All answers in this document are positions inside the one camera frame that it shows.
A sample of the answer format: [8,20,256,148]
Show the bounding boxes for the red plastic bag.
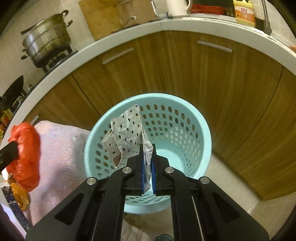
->
[6,122,41,192]

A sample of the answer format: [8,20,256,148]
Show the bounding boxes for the dark blue packet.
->
[1,182,31,232]

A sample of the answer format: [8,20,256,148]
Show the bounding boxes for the white kitchen countertop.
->
[1,18,295,146]

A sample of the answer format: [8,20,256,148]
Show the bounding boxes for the orange peel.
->
[8,176,30,211]

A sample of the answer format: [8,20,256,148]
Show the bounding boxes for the wooden cutting board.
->
[79,1,159,41]

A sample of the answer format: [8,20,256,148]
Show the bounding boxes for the white electric kettle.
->
[151,0,193,19]

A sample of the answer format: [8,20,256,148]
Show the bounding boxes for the black gas stove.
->
[14,45,78,98]

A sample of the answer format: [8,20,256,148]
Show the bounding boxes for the white spotted paper wrapper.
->
[102,104,154,193]

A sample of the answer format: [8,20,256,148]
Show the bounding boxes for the yellow detergent bottle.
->
[233,0,256,28]

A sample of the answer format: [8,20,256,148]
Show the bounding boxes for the black wok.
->
[0,75,23,111]

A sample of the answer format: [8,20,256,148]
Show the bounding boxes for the light blue perforated trash basket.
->
[83,93,212,215]

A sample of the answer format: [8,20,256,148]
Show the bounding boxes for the wooden cabinet doors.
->
[26,31,295,200]

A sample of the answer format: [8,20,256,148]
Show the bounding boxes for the stainless steel steamer pot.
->
[21,9,73,69]

